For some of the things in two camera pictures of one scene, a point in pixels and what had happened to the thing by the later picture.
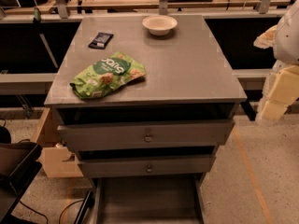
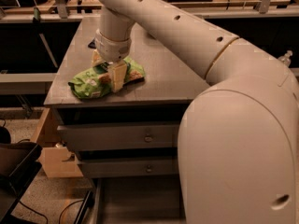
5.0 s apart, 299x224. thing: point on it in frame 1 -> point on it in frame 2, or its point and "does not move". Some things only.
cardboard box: x=57 y=159 does not move
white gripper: x=288 y=41 -> x=111 y=51
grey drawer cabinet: x=144 y=102 does not move
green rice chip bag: x=105 y=74 does not move
